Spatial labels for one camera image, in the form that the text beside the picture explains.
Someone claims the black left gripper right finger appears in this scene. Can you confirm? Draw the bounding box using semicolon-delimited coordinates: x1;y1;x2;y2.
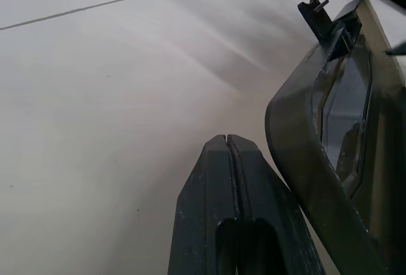
226;134;327;275

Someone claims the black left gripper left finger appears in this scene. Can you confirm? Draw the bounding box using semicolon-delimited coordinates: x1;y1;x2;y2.
167;134;239;275

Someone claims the dark screwdriver bit case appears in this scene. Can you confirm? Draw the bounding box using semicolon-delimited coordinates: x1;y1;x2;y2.
265;0;406;275

